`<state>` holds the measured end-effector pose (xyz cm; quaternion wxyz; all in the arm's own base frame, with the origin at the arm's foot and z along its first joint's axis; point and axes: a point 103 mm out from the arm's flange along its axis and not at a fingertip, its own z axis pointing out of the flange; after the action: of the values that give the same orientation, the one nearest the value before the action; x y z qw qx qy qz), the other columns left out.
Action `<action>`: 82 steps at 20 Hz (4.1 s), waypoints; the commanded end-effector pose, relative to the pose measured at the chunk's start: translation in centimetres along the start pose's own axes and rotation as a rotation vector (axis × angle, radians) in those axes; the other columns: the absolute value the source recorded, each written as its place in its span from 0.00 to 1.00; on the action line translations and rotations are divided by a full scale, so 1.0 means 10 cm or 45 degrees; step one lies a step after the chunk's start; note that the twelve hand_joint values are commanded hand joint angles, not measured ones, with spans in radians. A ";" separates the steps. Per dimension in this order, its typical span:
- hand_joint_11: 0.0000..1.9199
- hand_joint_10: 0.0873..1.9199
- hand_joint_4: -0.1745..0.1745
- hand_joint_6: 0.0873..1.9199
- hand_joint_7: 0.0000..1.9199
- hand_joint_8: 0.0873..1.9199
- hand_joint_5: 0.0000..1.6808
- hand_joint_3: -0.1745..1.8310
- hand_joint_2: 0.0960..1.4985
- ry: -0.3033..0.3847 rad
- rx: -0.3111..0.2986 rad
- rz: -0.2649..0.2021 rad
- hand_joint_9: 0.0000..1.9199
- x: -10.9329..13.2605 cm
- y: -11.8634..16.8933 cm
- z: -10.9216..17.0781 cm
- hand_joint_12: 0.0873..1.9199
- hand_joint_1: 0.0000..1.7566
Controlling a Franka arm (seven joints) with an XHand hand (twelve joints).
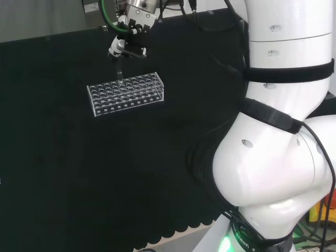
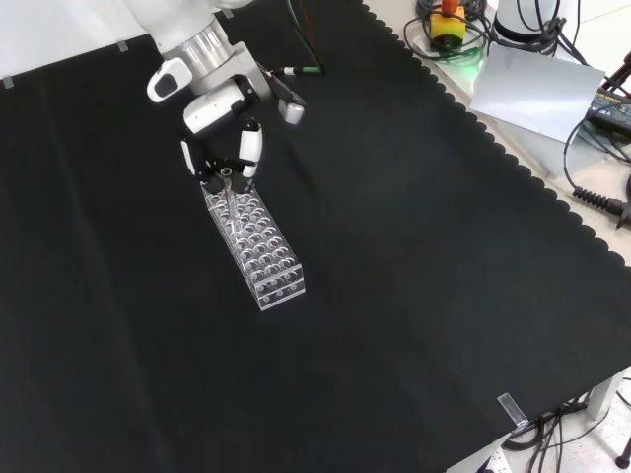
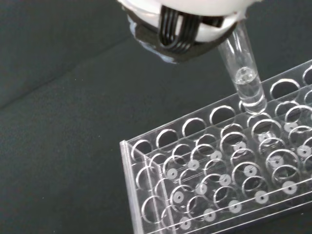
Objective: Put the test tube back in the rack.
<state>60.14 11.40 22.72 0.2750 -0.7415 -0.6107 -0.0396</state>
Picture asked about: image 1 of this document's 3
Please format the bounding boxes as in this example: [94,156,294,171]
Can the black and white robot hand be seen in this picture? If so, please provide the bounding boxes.
[107,7,160,64]

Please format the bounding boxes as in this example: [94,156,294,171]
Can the clear glass test tube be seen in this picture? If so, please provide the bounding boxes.
[115,59,124,85]

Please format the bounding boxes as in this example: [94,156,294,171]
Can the clear plastic test tube rack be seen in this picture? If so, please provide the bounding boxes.
[86,71,166,118]

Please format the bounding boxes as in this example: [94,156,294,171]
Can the black bench cloth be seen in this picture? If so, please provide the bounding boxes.
[0,7,254,252]

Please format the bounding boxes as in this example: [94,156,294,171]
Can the yellow emergency stop button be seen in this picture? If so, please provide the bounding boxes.
[308,204,327,222]

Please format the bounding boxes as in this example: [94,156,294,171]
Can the green cable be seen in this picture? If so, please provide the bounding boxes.
[98,0,128,34]

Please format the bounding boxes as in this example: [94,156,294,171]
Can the black cables along arm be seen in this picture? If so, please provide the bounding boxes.
[180,0,249,81]

